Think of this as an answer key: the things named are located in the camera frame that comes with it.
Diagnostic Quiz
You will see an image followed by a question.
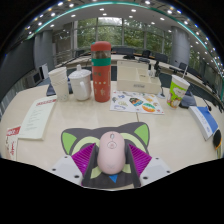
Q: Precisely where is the white lidded mug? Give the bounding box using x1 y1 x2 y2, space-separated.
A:
68 64 93 102

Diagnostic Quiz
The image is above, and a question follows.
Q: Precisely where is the pink computer mouse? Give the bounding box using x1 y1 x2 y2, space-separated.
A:
96 131 127 176

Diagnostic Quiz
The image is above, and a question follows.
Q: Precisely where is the red and white leaflet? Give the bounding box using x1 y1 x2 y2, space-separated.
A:
4 124 22 161

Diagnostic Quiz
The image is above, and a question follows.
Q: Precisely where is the red drink bottle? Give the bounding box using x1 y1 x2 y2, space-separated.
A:
90 41 113 103

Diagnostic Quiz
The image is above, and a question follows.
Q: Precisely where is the cream paper sheet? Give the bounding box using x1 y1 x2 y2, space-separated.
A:
18 96 58 141

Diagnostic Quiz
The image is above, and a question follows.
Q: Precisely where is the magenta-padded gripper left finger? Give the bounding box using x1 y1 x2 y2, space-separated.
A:
51 143 98 186

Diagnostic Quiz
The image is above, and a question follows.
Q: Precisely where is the group of ceiling lights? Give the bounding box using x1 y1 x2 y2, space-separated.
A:
23 0 224 78

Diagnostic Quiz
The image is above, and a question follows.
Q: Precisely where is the group of black office chairs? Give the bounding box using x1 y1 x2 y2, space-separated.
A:
73 46 208 84

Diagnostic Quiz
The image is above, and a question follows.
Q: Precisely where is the white paper cup stack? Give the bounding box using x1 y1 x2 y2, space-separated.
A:
48 66 70 103

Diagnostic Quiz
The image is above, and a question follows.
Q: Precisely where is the colourful sticker sheet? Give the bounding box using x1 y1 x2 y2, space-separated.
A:
109 90 165 116

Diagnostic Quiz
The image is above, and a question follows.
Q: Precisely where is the grey green cat-shaped mouse pad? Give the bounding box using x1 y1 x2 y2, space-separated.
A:
60 121 151 190

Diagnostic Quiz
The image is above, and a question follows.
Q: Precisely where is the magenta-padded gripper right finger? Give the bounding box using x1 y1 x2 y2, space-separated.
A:
126 143 173 187

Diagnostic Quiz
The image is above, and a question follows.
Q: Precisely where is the blue and white book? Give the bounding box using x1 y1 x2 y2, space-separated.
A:
188 105 219 141

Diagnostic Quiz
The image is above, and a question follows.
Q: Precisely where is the printed paper cup with straw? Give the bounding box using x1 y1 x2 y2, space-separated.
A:
166 64 191 109

